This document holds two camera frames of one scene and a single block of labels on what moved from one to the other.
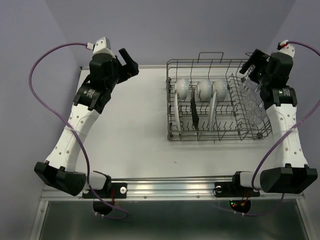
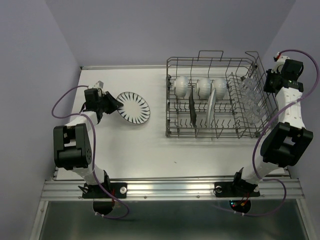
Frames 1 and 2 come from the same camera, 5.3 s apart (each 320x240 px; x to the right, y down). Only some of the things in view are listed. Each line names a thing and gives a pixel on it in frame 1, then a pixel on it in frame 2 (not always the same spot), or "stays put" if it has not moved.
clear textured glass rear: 250,87 stays put
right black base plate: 234,189 stays put
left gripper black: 129,70 → 114,104
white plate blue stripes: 176,111 → 135,109
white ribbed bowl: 204,89 stays put
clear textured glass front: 257,114 stays put
